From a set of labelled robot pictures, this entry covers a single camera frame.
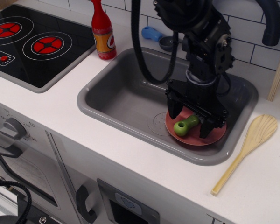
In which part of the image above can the wooden spoon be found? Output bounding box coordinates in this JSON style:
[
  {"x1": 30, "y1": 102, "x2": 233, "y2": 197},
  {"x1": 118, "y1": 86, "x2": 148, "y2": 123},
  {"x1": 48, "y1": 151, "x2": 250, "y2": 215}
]
[{"x1": 210, "y1": 114, "x2": 278, "y2": 196}]

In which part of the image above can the black toy faucet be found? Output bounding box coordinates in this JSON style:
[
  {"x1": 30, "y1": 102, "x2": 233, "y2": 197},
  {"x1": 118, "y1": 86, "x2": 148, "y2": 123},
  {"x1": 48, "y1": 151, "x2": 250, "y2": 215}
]
[{"x1": 182, "y1": 0, "x2": 280, "y2": 64}]

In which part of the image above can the red toy sauce bottle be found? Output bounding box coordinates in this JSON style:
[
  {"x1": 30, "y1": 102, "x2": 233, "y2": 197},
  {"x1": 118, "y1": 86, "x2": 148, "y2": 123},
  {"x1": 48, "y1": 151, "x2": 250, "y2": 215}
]
[{"x1": 91, "y1": 0, "x2": 117, "y2": 60}]

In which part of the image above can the grey dishwasher control panel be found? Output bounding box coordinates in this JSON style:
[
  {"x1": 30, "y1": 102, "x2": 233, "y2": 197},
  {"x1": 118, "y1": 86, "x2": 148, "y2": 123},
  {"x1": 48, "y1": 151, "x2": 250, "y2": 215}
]
[{"x1": 97, "y1": 179, "x2": 160, "y2": 224}]

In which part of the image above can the green handled black spatula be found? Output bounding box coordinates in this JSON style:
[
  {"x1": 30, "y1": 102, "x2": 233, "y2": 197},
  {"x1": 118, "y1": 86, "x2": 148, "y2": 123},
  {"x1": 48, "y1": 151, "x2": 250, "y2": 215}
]
[{"x1": 173, "y1": 114, "x2": 200, "y2": 137}]

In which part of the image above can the blue handled grey ladle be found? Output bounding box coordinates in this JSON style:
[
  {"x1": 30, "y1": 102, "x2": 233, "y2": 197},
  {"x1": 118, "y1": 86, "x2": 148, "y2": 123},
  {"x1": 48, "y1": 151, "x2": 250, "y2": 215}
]
[{"x1": 141, "y1": 26, "x2": 174, "y2": 52}]

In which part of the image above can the grey oven knob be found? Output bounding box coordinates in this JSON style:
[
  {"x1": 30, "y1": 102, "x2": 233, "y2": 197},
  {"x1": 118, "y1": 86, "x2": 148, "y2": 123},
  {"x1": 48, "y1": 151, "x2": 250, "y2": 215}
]
[{"x1": 0, "y1": 118, "x2": 30, "y2": 140}]

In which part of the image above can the pink round plate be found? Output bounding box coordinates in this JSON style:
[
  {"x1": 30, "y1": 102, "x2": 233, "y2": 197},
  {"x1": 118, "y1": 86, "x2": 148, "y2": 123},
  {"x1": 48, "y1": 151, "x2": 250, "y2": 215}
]
[{"x1": 165, "y1": 107, "x2": 227, "y2": 146}]

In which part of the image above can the grey plastic sink basin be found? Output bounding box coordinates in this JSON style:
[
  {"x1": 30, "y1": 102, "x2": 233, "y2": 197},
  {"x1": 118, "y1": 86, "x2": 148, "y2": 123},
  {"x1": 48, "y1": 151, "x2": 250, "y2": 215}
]
[{"x1": 77, "y1": 49, "x2": 259, "y2": 166}]

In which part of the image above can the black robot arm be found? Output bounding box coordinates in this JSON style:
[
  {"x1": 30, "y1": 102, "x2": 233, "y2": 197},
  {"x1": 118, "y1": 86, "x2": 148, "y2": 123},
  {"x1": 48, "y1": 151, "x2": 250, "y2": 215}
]
[{"x1": 154, "y1": 0, "x2": 235, "y2": 139}]

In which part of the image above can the grey oven door handle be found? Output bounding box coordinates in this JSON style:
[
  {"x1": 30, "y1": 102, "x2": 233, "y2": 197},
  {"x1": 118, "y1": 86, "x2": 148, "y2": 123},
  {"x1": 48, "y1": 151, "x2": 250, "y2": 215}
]
[{"x1": 0, "y1": 135, "x2": 22, "y2": 158}]

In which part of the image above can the black toy stove top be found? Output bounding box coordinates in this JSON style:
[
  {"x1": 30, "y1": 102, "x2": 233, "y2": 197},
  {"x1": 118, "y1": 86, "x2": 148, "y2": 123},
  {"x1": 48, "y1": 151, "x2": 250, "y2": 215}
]
[{"x1": 0, "y1": 5, "x2": 95, "y2": 93}]

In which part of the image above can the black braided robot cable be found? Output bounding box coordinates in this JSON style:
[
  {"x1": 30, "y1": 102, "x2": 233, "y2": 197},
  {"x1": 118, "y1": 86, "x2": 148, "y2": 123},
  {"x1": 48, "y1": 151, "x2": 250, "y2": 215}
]
[{"x1": 130, "y1": 0, "x2": 179, "y2": 85}]

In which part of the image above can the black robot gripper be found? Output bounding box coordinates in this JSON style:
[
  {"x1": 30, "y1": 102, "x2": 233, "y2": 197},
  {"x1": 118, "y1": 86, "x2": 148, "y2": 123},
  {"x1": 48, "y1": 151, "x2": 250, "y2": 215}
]
[{"x1": 166, "y1": 79, "x2": 229, "y2": 139}]

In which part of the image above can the dark grey cabinet handle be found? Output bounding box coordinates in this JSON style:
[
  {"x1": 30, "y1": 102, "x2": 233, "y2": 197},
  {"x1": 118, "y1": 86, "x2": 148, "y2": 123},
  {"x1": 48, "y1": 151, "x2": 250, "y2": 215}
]
[{"x1": 76, "y1": 185, "x2": 97, "y2": 224}]

